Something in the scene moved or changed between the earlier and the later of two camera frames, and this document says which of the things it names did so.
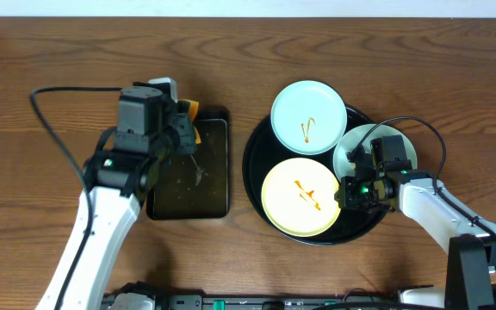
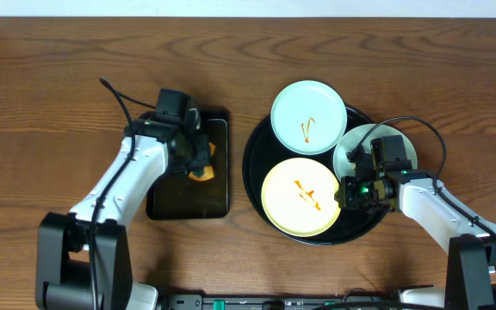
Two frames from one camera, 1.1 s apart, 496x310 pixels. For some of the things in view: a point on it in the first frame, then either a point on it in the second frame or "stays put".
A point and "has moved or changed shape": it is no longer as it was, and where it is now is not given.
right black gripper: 345,195 stays put
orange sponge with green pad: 187,106 has moved or changed shape
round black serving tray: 263,151 stays put
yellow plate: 298,198 stays put
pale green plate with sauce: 344,162 stays put
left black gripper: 182,127 -> 198,145
